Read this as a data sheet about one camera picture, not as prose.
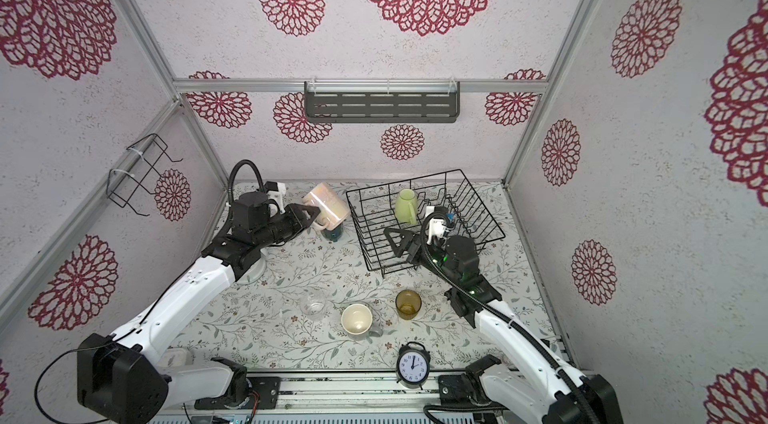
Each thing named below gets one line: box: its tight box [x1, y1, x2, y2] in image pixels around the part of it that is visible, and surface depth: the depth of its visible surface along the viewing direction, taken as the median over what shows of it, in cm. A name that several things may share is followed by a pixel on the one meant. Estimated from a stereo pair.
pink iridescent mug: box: [302, 182, 351, 231], surface depth 79 cm
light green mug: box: [395, 188, 418, 225], surface depth 102 cm
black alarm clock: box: [396, 341, 431, 390], surface depth 78 cm
